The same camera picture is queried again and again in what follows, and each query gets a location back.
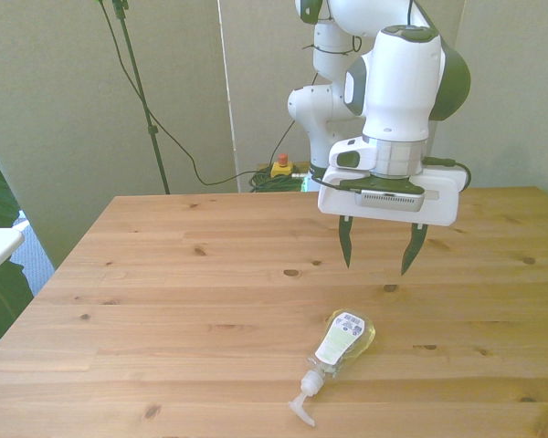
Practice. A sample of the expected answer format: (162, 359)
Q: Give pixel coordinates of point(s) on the clear sanitizer pump bottle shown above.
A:
(347, 340)

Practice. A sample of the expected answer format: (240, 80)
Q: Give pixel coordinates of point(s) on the yellow emergency stop button box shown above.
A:
(282, 169)

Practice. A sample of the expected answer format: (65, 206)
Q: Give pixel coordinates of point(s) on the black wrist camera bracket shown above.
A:
(393, 184)

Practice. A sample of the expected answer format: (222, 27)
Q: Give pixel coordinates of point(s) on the dark green plant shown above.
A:
(0, 201)

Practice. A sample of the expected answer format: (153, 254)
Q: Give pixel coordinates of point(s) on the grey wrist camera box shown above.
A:
(388, 201)

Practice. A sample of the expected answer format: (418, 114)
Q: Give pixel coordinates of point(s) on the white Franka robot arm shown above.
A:
(402, 82)

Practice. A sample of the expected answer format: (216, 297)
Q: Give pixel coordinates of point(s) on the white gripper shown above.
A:
(338, 201)

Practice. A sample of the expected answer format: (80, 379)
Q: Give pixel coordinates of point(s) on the black camera stand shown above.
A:
(153, 131)

